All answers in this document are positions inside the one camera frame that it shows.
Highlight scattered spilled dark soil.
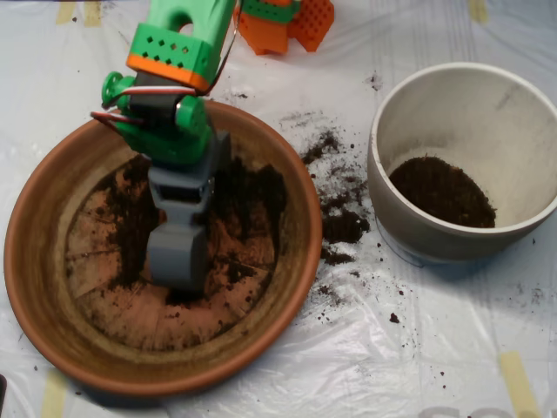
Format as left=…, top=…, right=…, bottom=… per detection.
left=302, top=128, right=375, bottom=267

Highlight beige masking tape strip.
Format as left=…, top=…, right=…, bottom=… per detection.
left=55, top=2, right=77, bottom=25
left=498, top=351, right=543, bottom=418
left=467, top=0, right=489, bottom=24
left=84, top=1, right=104, bottom=28
left=39, top=368, right=70, bottom=418

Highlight terracotta clay dish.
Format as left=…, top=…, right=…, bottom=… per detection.
left=3, top=97, right=325, bottom=397

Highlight white ceramic pot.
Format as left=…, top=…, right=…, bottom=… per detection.
left=367, top=62, right=557, bottom=266

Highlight large dark soil pile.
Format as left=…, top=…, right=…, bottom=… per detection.
left=104, top=152, right=291, bottom=306

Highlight clear plastic sheet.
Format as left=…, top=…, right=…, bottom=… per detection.
left=0, top=0, right=557, bottom=418

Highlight red white black servo cable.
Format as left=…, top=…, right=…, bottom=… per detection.
left=90, top=0, right=245, bottom=136

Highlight small dark soil pile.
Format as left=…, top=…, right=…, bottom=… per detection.
left=388, top=156, right=497, bottom=229

